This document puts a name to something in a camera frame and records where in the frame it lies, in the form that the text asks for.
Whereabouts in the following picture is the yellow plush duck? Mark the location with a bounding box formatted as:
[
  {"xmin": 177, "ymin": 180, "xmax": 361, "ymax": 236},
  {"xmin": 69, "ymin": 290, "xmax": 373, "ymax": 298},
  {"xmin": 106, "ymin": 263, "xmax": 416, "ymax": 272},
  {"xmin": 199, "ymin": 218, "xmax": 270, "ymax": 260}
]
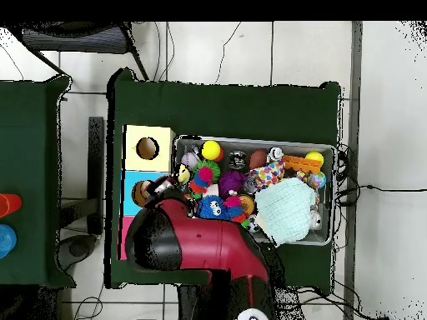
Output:
[{"xmin": 177, "ymin": 163, "xmax": 192, "ymax": 184}]

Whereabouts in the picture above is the mint green knitted cloth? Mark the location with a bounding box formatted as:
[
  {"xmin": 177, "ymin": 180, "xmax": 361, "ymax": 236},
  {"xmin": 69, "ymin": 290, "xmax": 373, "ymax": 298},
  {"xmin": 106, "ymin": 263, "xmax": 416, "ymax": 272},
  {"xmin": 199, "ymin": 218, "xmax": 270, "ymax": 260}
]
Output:
[{"xmin": 254, "ymin": 177, "xmax": 318, "ymax": 248}]

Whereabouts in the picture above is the wooden box with three holes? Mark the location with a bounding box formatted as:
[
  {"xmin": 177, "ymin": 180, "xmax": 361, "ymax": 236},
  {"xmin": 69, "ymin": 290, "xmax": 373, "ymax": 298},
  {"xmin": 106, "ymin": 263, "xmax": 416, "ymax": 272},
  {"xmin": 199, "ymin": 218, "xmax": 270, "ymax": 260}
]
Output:
[{"xmin": 116, "ymin": 124, "xmax": 176, "ymax": 262}]

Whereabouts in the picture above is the pink blue orange spiky caterpillar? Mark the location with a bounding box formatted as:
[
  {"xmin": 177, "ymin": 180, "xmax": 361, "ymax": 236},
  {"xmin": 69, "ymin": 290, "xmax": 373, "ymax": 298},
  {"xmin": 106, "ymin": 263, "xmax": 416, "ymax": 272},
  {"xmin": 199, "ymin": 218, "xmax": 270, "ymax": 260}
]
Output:
[{"xmin": 189, "ymin": 166, "xmax": 216, "ymax": 195}]

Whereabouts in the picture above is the blue spiky toy with eyes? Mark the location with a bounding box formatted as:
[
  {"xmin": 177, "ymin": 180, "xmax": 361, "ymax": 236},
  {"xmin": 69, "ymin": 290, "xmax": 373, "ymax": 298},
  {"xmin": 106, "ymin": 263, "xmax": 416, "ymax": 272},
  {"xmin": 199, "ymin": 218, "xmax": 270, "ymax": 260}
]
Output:
[{"xmin": 195, "ymin": 194, "xmax": 231, "ymax": 221}]

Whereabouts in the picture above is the yellow smooth ball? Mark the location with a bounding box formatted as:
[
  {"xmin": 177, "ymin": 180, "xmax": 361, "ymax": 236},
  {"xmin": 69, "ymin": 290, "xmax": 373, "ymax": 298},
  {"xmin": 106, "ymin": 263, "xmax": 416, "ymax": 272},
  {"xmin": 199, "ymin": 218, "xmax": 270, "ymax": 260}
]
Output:
[{"xmin": 201, "ymin": 140, "xmax": 222, "ymax": 161}]

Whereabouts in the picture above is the purple spiky ball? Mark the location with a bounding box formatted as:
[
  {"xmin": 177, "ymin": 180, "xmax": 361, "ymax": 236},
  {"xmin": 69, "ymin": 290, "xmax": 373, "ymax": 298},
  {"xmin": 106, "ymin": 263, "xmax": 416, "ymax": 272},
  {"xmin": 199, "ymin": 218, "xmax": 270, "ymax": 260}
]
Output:
[{"xmin": 218, "ymin": 170, "xmax": 247, "ymax": 198}]

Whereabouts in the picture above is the toy hamburger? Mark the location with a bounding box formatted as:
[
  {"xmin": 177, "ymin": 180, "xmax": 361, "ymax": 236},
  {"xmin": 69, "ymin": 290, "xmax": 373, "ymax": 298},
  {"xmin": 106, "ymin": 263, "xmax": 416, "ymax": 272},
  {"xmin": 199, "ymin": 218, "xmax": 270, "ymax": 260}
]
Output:
[{"xmin": 239, "ymin": 194, "xmax": 256, "ymax": 216}]

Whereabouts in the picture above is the dark green table cloth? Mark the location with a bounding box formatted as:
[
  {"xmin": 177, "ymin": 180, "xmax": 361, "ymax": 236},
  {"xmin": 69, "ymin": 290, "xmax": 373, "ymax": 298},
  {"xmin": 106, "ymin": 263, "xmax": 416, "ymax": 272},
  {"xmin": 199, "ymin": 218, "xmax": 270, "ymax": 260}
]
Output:
[{"xmin": 105, "ymin": 67, "xmax": 343, "ymax": 296}]

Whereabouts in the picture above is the brown toy football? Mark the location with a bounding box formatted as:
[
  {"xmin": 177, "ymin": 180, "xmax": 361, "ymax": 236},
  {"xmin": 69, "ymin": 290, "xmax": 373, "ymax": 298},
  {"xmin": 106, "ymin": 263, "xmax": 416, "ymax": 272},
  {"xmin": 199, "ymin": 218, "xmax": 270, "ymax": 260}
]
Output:
[{"xmin": 249, "ymin": 149, "xmax": 268, "ymax": 170}]

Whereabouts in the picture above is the polka dot cloth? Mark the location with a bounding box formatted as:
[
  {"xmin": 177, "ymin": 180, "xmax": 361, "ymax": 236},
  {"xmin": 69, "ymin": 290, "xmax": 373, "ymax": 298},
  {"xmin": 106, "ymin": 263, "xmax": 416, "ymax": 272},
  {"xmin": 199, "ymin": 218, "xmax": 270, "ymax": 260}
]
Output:
[{"xmin": 248, "ymin": 159, "xmax": 286, "ymax": 192}]

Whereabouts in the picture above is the dark grey floor object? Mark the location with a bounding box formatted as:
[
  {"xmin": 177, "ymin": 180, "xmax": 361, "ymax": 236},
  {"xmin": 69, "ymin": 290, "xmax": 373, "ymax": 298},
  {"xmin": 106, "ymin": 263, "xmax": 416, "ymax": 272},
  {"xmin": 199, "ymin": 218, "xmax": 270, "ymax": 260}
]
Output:
[{"xmin": 55, "ymin": 233, "xmax": 98, "ymax": 272}]

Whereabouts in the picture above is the long orange plastic block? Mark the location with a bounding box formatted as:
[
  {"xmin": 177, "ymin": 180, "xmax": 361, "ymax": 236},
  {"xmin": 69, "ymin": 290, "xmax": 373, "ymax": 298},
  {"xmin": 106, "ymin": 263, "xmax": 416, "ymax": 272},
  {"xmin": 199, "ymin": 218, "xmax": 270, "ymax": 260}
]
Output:
[{"xmin": 281, "ymin": 155, "xmax": 325, "ymax": 175}]

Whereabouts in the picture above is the side table green cloth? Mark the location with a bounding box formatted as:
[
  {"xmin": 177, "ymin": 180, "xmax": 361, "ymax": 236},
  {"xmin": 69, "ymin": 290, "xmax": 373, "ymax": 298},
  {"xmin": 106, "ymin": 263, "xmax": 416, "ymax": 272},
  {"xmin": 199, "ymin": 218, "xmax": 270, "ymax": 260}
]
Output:
[{"xmin": 0, "ymin": 74, "xmax": 76, "ymax": 288}]

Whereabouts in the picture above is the red plastic cup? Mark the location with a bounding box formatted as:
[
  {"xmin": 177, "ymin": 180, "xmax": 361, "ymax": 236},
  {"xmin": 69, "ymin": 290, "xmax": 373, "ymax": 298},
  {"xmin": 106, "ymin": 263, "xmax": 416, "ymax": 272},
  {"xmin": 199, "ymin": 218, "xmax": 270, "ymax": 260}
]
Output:
[{"xmin": 0, "ymin": 193, "xmax": 23, "ymax": 218}]

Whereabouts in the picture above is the blue plastic cup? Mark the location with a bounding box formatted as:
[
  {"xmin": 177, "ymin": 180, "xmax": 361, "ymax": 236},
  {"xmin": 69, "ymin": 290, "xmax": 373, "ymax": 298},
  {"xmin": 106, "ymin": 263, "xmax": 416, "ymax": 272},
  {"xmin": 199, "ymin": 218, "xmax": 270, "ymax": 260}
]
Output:
[{"xmin": 0, "ymin": 223, "xmax": 18, "ymax": 260}]

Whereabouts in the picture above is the black striped chair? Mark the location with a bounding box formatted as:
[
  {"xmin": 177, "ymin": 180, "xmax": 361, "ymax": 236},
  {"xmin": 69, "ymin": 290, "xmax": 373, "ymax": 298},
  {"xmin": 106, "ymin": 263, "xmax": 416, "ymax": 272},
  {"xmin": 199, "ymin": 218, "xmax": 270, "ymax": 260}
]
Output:
[{"xmin": 8, "ymin": 21, "xmax": 150, "ymax": 82}]

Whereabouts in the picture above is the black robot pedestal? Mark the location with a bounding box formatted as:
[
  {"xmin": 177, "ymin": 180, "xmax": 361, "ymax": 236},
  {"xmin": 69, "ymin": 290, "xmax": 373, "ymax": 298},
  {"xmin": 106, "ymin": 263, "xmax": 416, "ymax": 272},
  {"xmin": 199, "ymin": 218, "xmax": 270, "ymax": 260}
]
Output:
[{"xmin": 176, "ymin": 284, "xmax": 214, "ymax": 320}]

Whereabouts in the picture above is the silver wire mesh bin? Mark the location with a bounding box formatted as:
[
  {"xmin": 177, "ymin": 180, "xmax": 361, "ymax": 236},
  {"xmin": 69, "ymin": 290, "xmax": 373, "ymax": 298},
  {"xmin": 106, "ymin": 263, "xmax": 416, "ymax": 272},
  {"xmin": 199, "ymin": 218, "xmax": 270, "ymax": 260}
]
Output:
[{"xmin": 168, "ymin": 134, "xmax": 336, "ymax": 247}]

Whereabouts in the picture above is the thin black floor cable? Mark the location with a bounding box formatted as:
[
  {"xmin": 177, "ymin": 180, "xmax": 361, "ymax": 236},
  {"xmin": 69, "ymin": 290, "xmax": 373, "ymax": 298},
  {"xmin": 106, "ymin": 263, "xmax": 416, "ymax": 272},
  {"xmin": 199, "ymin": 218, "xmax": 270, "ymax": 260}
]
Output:
[{"xmin": 213, "ymin": 21, "xmax": 242, "ymax": 85}]

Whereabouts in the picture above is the black power cable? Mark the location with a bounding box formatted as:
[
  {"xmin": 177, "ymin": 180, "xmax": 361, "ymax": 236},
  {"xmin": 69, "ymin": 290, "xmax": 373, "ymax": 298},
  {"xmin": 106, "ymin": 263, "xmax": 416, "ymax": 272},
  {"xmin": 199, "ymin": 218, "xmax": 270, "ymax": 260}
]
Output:
[{"xmin": 336, "ymin": 183, "xmax": 427, "ymax": 205}]

